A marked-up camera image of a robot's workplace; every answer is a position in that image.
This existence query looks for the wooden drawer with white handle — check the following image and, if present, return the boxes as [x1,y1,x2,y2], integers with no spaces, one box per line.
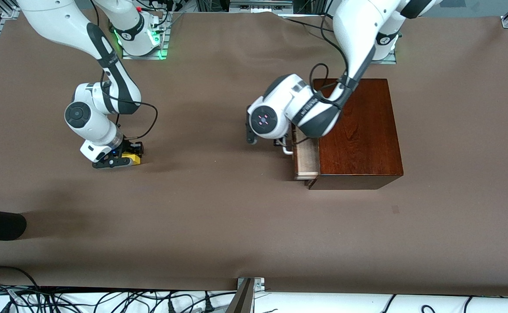
[282,126,321,180]

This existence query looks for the dark wooden drawer cabinet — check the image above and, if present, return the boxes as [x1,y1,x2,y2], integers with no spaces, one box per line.
[305,78,404,190]

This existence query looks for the brown paper table cover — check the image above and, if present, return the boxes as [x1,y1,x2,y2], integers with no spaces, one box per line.
[0,9,508,298]

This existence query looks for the aluminium equipment rack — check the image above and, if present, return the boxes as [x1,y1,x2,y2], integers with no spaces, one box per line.
[229,0,294,14]

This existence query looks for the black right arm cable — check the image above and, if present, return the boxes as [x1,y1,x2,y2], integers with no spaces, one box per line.
[101,70,159,140]

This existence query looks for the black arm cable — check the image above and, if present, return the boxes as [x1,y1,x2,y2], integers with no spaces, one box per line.
[101,70,159,140]
[309,63,352,109]

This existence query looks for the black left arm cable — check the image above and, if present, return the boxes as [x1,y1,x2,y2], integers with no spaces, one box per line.
[309,63,352,109]

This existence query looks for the aluminium right arm base plate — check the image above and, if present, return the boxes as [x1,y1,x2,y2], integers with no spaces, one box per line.
[121,13,169,60]

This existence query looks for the black cables behind cabinet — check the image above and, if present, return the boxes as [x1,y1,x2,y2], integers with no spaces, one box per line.
[280,12,345,36]

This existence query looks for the aluminium left arm base plate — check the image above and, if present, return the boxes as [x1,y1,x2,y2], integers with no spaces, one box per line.
[373,50,398,65]

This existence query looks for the aluminium post bracket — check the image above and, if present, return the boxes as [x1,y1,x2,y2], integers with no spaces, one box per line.
[236,277,266,293]

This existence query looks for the black plug cable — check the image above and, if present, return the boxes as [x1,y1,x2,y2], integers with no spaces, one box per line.
[193,292,215,313]
[163,292,180,313]

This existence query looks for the black looped cable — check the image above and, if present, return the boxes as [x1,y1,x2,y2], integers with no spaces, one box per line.
[0,266,41,313]

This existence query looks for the grey aluminium camera post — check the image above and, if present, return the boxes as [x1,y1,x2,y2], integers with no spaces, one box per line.
[225,277,256,313]

